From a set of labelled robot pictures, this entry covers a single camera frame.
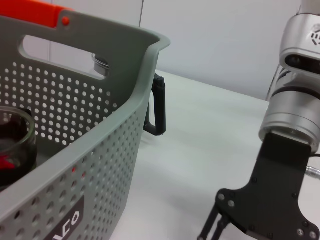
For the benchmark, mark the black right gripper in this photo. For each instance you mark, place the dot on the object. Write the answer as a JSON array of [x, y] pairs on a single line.
[[275, 190]]

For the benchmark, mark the grey-green perforated storage bin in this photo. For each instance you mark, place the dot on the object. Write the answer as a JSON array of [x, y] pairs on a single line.
[[105, 162]]

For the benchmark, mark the orange plastic crate rim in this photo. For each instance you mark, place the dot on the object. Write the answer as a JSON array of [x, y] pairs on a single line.
[[30, 13]]

